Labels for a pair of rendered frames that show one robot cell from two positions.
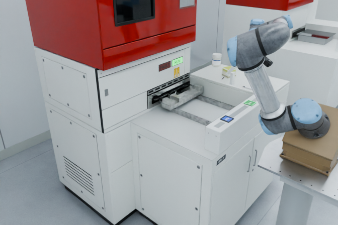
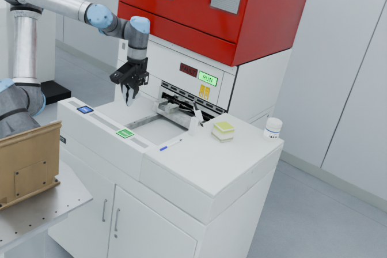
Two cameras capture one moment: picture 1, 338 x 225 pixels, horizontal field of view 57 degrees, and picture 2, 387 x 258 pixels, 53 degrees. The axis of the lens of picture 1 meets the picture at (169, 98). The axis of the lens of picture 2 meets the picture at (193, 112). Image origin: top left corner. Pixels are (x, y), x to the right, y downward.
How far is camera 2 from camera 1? 2.59 m
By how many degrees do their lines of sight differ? 71
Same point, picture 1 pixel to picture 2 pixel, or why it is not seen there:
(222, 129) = (63, 103)
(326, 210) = not seen: outside the picture
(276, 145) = (60, 170)
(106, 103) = (122, 56)
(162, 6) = not seen: outside the picture
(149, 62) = (170, 50)
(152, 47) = (164, 31)
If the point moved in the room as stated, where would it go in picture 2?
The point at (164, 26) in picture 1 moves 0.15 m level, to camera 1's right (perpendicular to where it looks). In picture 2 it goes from (184, 16) to (186, 24)
